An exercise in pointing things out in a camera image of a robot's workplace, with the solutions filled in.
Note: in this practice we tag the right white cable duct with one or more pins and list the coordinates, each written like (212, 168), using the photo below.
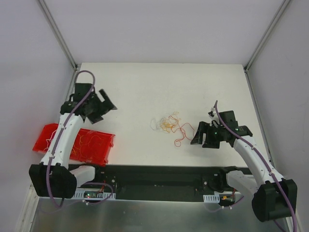
(215, 198)

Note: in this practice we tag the right aluminium frame post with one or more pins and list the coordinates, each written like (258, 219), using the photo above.
(269, 30)

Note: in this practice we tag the aluminium frame post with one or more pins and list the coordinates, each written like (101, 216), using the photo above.
(57, 33)
(269, 30)

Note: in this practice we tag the left white cable duct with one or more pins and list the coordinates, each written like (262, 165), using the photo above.
(92, 195)

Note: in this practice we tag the red plastic bin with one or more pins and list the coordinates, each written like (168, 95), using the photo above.
(90, 146)

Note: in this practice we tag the left aluminium frame post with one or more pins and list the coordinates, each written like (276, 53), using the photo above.
(57, 33)

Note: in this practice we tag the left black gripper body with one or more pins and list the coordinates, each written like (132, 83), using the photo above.
(101, 109)

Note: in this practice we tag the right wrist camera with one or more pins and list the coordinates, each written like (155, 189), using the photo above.
(212, 114)

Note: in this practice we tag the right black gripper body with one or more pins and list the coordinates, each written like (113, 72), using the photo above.
(209, 136)

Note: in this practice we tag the white cable duct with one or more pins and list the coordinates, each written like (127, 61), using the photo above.
(215, 198)
(92, 195)

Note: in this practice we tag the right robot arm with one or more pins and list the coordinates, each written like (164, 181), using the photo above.
(272, 196)

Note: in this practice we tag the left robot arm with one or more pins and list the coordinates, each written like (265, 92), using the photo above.
(62, 149)

